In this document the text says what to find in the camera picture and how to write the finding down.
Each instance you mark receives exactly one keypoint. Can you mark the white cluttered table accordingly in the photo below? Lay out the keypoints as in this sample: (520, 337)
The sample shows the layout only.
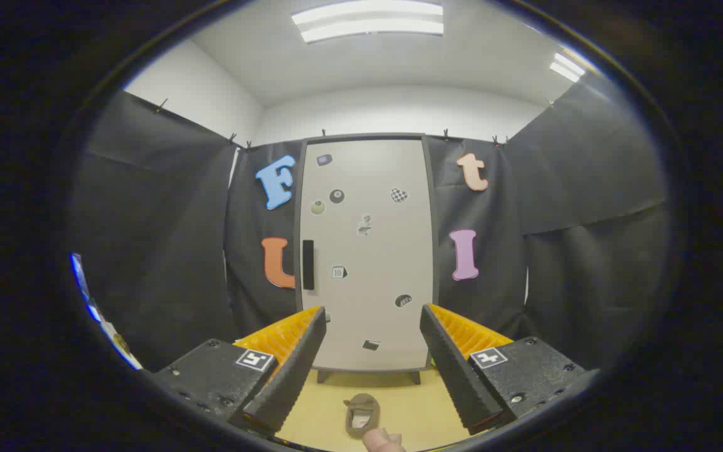
(120, 345)

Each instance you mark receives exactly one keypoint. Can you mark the grey shoe cabinet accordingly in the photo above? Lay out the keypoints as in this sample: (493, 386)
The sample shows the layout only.
(435, 251)

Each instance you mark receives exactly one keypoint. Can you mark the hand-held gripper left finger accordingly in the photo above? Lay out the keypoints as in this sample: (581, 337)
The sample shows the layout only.
(292, 367)

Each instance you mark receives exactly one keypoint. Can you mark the black backdrop cloth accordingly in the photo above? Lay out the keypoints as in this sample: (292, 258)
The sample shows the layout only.
(160, 251)

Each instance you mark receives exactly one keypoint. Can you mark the small ceiling light panel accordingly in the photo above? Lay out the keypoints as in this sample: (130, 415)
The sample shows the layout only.
(567, 66)

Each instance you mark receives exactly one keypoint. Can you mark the brown fluffy shoe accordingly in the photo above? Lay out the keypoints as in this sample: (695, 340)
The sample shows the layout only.
(361, 402)

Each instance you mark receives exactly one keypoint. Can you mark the large ceiling light panel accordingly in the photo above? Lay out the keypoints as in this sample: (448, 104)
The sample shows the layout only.
(368, 20)

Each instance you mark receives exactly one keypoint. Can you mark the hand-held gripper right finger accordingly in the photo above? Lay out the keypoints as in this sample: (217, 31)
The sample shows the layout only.
(452, 367)

